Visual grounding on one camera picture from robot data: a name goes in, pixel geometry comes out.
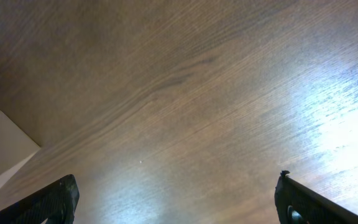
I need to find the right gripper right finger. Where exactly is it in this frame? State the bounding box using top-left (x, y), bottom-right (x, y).
top-left (274, 170), bottom-right (358, 224)

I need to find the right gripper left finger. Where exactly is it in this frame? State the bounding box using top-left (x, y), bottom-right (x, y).
top-left (0, 174), bottom-right (80, 224)

